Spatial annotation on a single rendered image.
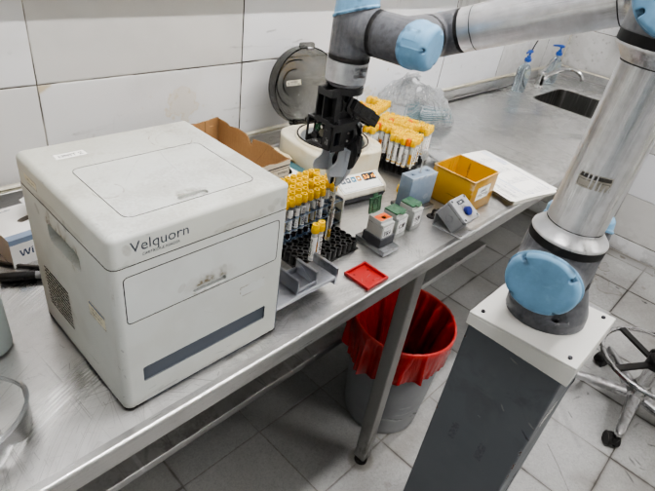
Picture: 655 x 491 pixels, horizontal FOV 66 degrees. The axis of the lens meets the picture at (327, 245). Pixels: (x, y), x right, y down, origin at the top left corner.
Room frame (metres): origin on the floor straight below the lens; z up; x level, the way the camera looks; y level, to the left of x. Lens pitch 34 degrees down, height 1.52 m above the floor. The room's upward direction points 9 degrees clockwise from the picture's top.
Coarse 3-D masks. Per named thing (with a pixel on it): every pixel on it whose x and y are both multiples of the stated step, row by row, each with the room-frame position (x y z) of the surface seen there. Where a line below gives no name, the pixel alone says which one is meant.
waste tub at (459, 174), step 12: (456, 156) 1.39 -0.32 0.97; (444, 168) 1.29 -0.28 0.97; (456, 168) 1.40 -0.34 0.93; (468, 168) 1.38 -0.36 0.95; (480, 168) 1.36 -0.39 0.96; (444, 180) 1.28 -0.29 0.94; (456, 180) 1.26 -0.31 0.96; (468, 180) 1.23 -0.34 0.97; (480, 180) 1.24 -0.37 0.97; (492, 180) 1.30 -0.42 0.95; (444, 192) 1.27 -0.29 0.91; (456, 192) 1.25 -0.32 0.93; (468, 192) 1.23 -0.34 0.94; (480, 192) 1.26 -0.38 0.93; (444, 204) 1.26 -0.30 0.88; (480, 204) 1.28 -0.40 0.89
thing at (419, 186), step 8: (424, 168) 1.26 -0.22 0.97; (408, 176) 1.19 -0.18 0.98; (416, 176) 1.20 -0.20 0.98; (424, 176) 1.21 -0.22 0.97; (432, 176) 1.24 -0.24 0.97; (400, 184) 1.21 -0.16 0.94; (408, 184) 1.19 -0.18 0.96; (416, 184) 1.19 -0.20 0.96; (424, 184) 1.22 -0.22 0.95; (432, 184) 1.24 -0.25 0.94; (400, 192) 1.20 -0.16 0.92; (408, 192) 1.18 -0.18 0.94; (416, 192) 1.20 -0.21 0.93; (424, 192) 1.23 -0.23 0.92; (432, 192) 1.25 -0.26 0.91; (400, 200) 1.20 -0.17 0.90; (424, 200) 1.23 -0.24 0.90; (424, 208) 1.21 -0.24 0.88
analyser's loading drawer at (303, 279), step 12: (300, 264) 0.79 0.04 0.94; (312, 264) 0.83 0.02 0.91; (324, 264) 0.83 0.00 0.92; (288, 276) 0.75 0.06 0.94; (300, 276) 0.79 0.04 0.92; (312, 276) 0.77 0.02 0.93; (324, 276) 0.80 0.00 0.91; (336, 276) 0.81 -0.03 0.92; (288, 288) 0.74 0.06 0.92; (300, 288) 0.74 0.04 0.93; (312, 288) 0.75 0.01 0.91; (288, 300) 0.71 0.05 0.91
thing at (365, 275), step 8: (360, 264) 0.91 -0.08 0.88; (368, 264) 0.91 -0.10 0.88; (344, 272) 0.87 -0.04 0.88; (352, 272) 0.88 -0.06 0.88; (360, 272) 0.89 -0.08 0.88; (368, 272) 0.89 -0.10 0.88; (376, 272) 0.89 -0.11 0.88; (352, 280) 0.85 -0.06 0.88; (360, 280) 0.86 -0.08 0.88; (368, 280) 0.86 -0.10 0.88; (376, 280) 0.87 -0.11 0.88; (384, 280) 0.87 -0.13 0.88; (368, 288) 0.83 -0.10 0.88
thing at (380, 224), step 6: (378, 210) 1.03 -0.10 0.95; (372, 216) 1.00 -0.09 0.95; (378, 216) 1.00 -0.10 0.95; (384, 216) 1.01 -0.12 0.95; (390, 216) 1.01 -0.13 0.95; (372, 222) 1.00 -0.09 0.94; (378, 222) 0.99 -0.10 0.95; (384, 222) 0.99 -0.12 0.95; (390, 222) 1.00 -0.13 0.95; (366, 228) 1.01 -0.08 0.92; (372, 228) 1.00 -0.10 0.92; (378, 228) 0.99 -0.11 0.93; (384, 228) 0.98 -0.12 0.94; (390, 228) 1.00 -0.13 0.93; (378, 234) 0.98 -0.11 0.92; (384, 234) 0.98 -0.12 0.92; (390, 234) 1.00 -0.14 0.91
